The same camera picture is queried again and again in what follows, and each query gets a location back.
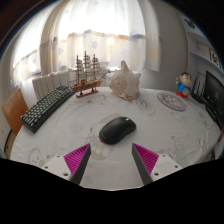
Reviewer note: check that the cartoon boy figurine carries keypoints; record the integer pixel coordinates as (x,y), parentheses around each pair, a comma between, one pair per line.
(184,86)

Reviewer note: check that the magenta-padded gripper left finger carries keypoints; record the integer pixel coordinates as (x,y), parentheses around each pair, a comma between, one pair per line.
(75,160)

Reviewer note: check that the white printed tablecloth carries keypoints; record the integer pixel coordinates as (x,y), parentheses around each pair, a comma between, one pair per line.
(160,130)

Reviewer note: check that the round purple patterned mouse pad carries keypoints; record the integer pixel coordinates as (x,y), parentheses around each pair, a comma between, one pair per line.
(171,101)

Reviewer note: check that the white radiator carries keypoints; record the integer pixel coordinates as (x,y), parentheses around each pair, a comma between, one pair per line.
(46,84)

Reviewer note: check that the brown wooden chair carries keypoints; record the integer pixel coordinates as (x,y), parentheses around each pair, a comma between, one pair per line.
(14,110)

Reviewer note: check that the black keyboard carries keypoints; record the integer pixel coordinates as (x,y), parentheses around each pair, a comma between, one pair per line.
(45,108)

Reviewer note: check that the large white conch shell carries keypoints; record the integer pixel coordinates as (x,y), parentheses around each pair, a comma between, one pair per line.
(125,83)

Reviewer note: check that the black router with antennas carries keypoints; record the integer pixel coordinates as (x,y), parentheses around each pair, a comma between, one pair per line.
(198,91)

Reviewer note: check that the black monitor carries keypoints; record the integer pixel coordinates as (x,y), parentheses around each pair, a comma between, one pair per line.
(214,91)

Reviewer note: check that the black computer mouse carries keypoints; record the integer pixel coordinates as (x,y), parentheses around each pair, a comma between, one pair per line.
(116,130)

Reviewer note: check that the white star-print curtain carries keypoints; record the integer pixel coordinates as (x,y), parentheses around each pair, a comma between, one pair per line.
(100,36)

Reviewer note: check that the white wall shelf unit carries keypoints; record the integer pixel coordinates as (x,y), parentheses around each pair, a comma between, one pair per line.
(203,43)

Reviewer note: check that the wooden sailing ship model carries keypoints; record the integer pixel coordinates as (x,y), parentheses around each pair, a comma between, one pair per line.
(86,84)

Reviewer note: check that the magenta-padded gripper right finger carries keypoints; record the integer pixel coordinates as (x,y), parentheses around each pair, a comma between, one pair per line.
(148,160)

